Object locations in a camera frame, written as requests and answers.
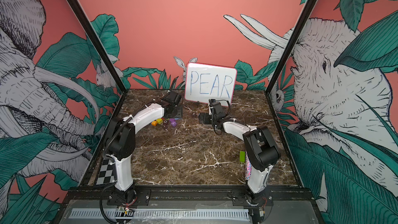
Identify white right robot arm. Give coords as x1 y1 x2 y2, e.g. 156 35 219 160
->
199 99 280 194

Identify black white checkerboard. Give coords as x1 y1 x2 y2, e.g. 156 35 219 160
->
95 159 115 185

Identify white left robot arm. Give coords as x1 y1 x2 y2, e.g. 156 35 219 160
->
102 91 182 193

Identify white perforated rail strip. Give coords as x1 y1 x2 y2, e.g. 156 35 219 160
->
67 208 250 220

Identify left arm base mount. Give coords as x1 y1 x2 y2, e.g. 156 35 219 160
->
107 188 151 207

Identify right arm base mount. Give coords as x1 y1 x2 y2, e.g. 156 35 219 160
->
229 189 274 207

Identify black right frame post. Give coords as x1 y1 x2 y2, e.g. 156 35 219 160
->
265 0 330 94

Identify green eraser block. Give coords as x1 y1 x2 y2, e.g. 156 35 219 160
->
239 151 246 163

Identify black frame post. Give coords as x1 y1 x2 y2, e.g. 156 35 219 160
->
265 0 330 94
51 0 127 94

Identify black left frame post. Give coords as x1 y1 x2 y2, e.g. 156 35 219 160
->
51 0 127 94

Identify glittery marker pen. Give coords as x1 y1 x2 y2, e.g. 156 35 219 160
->
245 153 252 181

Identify pink framed PEAR whiteboard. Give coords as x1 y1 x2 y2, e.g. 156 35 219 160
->
184 63 237 107

